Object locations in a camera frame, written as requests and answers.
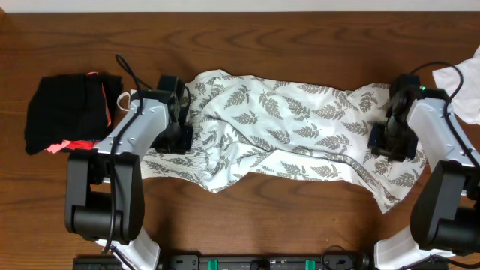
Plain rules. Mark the white fern print garment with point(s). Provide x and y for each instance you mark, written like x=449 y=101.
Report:
x=294 y=130

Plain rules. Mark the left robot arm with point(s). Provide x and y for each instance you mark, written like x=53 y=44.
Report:
x=104 y=195

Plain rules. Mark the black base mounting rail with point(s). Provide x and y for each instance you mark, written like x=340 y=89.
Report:
x=335 y=258

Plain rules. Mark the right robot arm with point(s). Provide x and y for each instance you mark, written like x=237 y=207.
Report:
x=445 y=218

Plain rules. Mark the plain white cloth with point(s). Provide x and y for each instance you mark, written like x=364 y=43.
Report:
x=466 y=102

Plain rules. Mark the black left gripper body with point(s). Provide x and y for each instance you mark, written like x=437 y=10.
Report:
x=179 y=139

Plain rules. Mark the folded black and coral garment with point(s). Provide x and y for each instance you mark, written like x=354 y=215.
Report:
x=71 y=112

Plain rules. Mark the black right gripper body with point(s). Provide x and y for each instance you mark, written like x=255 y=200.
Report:
x=391 y=142

